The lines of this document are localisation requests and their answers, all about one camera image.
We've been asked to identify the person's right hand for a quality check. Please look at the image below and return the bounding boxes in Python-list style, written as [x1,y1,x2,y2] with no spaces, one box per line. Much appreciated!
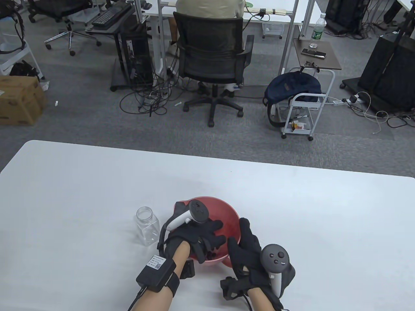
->
[227,218,271,293]

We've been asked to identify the person's left hand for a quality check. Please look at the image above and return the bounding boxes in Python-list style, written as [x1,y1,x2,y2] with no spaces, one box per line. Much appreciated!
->
[164,220,226,263]

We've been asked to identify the pink salad bowl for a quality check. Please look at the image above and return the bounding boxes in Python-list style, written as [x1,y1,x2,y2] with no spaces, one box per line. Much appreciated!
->
[175,196,242,269]

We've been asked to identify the clear plastic jar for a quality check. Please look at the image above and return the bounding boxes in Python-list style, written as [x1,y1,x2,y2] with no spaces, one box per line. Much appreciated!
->
[136,207,160,247]

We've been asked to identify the person's right forearm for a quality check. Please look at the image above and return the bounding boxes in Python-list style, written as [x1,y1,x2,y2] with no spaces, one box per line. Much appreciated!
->
[248,287,282,311]

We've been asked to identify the person's left forearm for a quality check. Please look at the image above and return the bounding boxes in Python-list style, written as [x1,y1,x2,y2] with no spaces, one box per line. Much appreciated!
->
[130,241,192,311]

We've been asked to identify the black VR controller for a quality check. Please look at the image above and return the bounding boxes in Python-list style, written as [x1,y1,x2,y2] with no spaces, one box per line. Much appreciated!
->
[260,244,296,299]
[167,200,208,231]

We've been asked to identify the black wrist sensor box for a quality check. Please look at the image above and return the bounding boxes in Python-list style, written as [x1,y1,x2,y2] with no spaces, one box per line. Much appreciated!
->
[136,254,177,293]

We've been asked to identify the white rolling cart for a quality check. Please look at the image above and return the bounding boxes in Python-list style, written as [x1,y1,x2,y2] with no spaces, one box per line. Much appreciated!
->
[281,66,335,141]

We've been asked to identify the navy backpack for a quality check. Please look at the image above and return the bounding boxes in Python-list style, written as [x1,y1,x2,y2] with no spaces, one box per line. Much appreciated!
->
[263,72,322,127]

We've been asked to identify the black computer tower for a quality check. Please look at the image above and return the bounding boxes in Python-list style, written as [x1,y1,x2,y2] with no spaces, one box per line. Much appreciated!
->
[118,31,153,86]

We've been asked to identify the black mesh office chair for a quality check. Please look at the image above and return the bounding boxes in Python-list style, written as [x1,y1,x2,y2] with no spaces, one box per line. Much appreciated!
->
[172,11,255,127]

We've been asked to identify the brown side table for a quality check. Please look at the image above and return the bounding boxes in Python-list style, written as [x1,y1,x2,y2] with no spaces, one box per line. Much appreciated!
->
[293,38,342,71]

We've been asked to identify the black smartphone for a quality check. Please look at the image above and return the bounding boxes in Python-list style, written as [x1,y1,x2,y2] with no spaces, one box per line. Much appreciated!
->
[301,48,326,59]

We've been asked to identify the cardboard box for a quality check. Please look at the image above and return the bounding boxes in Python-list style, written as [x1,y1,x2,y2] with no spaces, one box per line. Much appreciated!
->
[0,75,47,126]

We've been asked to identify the black keyboard stand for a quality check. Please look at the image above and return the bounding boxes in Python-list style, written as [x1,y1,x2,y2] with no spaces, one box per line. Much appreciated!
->
[85,0,153,92]

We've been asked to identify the black wheeled cabinet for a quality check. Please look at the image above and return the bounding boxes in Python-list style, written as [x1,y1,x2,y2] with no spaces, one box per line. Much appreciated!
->
[340,31,415,114]

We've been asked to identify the white office desk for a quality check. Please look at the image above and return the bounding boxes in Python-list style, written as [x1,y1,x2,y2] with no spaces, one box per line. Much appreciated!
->
[135,0,316,76]

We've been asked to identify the black keyboard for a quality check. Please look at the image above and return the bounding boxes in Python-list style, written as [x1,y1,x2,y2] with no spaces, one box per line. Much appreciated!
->
[91,3,133,28]

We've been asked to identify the clear water bottle green label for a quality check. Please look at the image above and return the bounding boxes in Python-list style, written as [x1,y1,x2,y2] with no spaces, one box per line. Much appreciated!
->
[311,13,327,42]

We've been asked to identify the black bag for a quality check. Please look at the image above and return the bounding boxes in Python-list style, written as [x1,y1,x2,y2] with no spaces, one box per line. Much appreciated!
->
[9,61,41,81]

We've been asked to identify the beige power strip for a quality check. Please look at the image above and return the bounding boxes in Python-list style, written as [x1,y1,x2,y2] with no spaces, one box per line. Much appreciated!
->
[248,7,290,16]

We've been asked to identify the white metal rack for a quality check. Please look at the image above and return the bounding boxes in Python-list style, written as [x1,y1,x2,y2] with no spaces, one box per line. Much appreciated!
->
[0,16,44,81]

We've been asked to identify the black equipment stack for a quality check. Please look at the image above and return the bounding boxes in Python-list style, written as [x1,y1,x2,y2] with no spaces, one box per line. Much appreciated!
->
[325,0,370,33]

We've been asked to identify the black swivel chair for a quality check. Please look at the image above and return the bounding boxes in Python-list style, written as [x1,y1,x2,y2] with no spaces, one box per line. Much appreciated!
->
[28,0,102,56]

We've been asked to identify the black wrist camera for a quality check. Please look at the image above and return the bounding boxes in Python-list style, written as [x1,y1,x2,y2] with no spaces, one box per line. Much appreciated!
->
[220,277,250,300]
[180,259,196,280]

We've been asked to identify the tangle of black cables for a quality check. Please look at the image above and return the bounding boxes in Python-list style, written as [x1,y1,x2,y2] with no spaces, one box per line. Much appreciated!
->
[119,65,182,117]

